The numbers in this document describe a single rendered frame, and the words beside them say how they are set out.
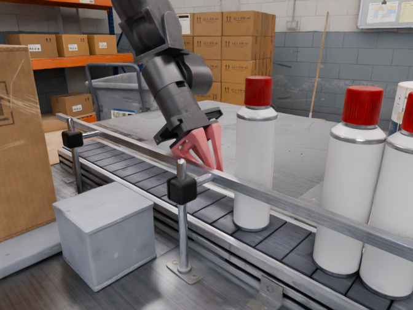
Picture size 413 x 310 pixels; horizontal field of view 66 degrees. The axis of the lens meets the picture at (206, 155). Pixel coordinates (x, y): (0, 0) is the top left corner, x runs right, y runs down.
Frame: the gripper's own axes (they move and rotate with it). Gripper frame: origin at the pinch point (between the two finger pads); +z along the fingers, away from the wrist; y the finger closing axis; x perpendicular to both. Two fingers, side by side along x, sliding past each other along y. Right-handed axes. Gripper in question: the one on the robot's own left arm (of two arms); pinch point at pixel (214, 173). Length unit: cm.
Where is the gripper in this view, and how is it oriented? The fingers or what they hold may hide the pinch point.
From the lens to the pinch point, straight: 47.9
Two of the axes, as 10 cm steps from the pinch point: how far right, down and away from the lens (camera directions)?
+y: 6.9, -2.5, 6.8
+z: 4.7, 8.7, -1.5
